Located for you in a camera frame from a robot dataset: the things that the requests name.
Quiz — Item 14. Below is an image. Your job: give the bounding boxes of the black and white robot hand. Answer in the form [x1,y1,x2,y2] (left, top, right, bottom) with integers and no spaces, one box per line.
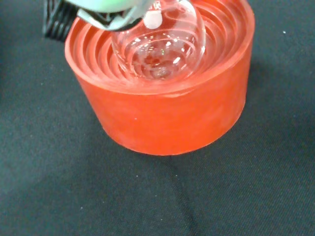
[42,0,158,41]

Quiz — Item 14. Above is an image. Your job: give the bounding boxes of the orange ribbed flask stand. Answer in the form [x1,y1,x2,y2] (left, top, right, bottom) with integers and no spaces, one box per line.
[64,0,256,156]

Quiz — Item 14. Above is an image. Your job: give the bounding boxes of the black bench cloth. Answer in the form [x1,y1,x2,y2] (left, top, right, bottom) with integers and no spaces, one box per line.
[0,0,315,236]

